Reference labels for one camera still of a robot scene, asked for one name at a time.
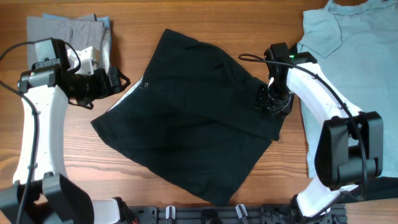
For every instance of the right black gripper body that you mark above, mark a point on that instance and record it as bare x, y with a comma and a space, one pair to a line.
277, 98

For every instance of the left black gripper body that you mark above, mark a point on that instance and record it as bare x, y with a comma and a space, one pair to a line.
91, 87

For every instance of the black shorts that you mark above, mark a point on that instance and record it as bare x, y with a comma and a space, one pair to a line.
192, 120

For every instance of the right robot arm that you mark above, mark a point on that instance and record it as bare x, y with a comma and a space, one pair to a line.
349, 150

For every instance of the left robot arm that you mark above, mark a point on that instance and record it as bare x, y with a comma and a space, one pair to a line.
41, 191

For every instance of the folded grey shorts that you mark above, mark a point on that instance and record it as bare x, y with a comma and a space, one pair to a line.
79, 33

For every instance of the folded blue garment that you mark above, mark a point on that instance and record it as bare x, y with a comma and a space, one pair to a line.
91, 17

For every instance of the light blue t-shirt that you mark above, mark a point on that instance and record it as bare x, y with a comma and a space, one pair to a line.
356, 48

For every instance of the black garment under t-shirt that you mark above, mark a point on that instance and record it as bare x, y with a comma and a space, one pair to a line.
382, 188

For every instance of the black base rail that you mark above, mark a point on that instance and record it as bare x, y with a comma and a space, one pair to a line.
266, 214

